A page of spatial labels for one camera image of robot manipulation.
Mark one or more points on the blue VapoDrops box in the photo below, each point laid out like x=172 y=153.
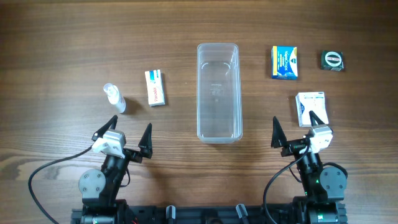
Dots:
x=284 y=62

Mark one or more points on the white blue medicine box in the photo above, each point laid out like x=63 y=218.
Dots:
x=310 y=101

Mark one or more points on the green Zam-Buk ointment box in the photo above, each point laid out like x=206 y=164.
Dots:
x=332 y=60

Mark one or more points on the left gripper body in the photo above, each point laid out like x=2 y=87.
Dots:
x=130 y=152

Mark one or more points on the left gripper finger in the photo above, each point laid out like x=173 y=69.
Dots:
x=145 y=144
x=111 y=124

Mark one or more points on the small clear spray bottle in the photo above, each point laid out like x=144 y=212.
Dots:
x=115 y=97

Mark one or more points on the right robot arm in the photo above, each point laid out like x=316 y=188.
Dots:
x=323 y=184

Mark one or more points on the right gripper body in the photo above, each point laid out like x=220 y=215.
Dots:
x=296 y=146

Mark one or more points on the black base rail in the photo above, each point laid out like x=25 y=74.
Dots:
x=205 y=214

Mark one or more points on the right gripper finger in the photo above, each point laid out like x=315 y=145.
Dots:
x=278 y=137
x=314 y=119

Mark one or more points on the white Panadol box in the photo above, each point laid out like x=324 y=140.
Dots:
x=155 y=89

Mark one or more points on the clear plastic container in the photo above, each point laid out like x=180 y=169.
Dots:
x=219 y=103

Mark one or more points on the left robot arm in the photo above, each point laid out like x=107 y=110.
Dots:
x=99 y=187

